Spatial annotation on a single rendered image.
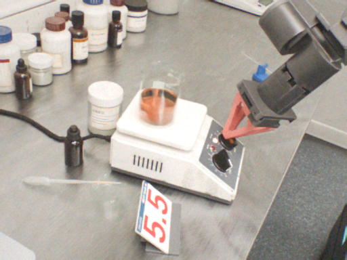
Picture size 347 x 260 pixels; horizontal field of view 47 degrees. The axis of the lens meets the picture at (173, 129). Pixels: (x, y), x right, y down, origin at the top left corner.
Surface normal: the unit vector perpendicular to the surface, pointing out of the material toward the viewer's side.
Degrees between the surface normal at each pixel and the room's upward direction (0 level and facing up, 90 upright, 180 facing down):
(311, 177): 0
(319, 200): 0
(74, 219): 0
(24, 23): 90
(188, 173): 90
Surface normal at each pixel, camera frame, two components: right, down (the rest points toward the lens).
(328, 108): -0.47, 0.47
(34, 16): 0.87, 0.38
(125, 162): -0.26, 0.55
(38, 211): 0.14, -0.79
